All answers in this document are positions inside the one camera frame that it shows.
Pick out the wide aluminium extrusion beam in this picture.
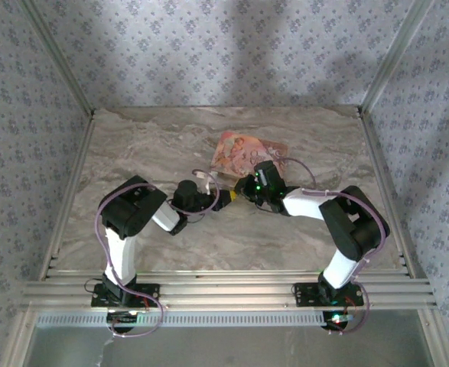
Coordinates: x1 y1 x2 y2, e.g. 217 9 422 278
19 281 438 311

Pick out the electronics board with lights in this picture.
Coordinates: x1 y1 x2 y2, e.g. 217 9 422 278
320 310 354 332
106 310 140 334

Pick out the grey metal panel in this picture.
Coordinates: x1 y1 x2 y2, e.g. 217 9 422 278
28 326 435 367

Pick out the narrow aluminium extrusion rail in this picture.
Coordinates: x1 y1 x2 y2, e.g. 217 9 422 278
46 269 416 283

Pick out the aluminium table edge rail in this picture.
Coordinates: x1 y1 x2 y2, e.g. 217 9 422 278
38 112 97 280
356 109 418 280

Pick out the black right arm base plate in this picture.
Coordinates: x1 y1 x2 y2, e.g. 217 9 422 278
294 282 365 307

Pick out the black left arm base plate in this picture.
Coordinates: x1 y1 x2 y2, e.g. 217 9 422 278
90 282 161 307

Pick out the grey slotted cable duct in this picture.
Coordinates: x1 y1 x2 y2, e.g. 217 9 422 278
36 310 327 328

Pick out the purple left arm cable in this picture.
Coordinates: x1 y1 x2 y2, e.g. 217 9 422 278
84 167 221 339

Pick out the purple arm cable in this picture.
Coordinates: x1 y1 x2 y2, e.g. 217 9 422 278
265 151 389 337
84 167 221 339

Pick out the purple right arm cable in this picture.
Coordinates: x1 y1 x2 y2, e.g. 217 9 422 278
265 151 389 337

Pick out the aluminium frame post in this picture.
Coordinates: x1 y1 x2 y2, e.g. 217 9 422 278
359 0 436 112
1 308 38 367
19 0 97 118
418 308 449 367

